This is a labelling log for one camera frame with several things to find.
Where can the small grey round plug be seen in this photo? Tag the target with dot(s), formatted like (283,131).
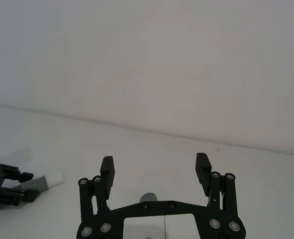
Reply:
(149,196)

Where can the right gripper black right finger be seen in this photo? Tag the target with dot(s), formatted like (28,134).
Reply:
(215,189)

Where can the white table cloth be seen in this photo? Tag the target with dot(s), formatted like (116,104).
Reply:
(161,169)

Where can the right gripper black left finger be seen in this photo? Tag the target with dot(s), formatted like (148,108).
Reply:
(104,184)

